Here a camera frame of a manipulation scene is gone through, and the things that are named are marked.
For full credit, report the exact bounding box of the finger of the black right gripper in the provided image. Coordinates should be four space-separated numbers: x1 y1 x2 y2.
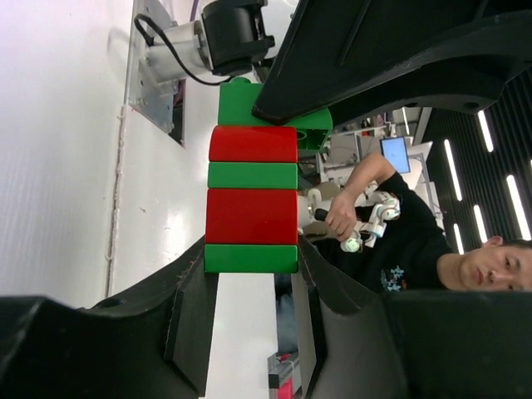
252 1 531 125

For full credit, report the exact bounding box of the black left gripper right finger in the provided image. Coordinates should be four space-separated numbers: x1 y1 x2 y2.
297 239 531 398

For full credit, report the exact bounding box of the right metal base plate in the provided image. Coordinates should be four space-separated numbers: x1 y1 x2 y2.
125 26 178 133

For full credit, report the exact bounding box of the person in black shirt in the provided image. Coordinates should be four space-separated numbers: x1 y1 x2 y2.
303 153 531 293

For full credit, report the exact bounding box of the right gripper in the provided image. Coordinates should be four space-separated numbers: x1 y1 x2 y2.
329 56 531 127

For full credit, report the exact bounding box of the green red lego stack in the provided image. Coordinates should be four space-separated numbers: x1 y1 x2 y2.
204 77 333 273

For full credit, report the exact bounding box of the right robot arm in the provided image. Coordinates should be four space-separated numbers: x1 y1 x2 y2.
134 1 531 126

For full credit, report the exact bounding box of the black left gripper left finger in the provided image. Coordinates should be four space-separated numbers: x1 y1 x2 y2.
1 240 219 398

